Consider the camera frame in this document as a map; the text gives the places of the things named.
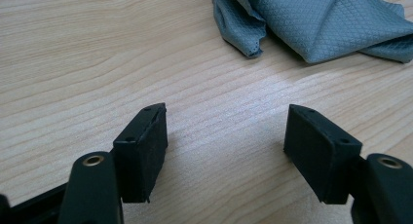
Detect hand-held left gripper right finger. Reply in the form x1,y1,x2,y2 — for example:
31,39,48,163
282,103,363,205

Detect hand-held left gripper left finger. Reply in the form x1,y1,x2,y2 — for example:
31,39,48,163
112,102,169,205

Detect grey cloth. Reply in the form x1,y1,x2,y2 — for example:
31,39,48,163
212,0,413,64

